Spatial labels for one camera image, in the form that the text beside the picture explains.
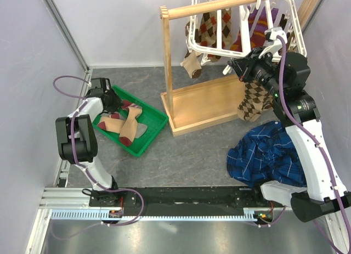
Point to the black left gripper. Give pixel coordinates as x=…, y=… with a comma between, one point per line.
x=118, y=102

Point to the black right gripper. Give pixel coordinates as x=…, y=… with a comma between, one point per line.
x=244, y=68

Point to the green plastic tray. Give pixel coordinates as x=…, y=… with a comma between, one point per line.
x=152, y=117

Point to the white plastic clip hanger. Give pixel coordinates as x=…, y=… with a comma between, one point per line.
x=233, y=33

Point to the beige sock maroon purple stripes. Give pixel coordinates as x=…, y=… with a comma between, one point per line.
x=129, y=104

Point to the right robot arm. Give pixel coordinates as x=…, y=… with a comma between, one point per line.
x=298, y=113

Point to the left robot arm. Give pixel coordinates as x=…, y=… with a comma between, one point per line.
x=75, y=134

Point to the beige sock maroon toe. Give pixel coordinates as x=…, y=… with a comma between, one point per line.
x=129, y=128

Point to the grey sock black stripes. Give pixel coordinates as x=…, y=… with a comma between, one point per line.
x=141, y=128

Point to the brown argyle sock left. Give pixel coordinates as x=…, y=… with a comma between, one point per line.
x=250, y=109

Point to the wooden clothes rack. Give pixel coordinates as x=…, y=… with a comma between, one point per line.
x=213, y=102

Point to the cream brown striped sock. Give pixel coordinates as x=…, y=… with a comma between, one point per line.
x=192, y=64

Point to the blue plaid shirt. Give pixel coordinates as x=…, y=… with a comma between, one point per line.
x=266, y=153

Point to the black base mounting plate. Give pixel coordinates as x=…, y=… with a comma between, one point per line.
x=227, y=196

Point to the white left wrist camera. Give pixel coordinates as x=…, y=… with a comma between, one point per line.
x=100, y=85

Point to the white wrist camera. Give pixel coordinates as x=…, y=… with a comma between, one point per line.
x=276, y=38
x=100, y=85

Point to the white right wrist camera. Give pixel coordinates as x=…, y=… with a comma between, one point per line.
x=276, y=38

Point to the blue slotted cable duct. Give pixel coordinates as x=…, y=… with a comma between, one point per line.
x=110, y=215

